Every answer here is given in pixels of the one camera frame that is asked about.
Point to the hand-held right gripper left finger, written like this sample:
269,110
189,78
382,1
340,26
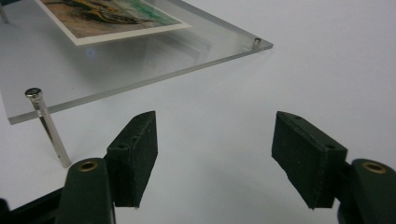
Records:
134,161

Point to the silver metal frame pin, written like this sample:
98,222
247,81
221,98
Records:
46,124

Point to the boat painting print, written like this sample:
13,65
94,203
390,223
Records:
109,21

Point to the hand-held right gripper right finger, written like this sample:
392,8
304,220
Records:
308,161

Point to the clear acrylic picture frame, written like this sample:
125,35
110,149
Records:
130,71

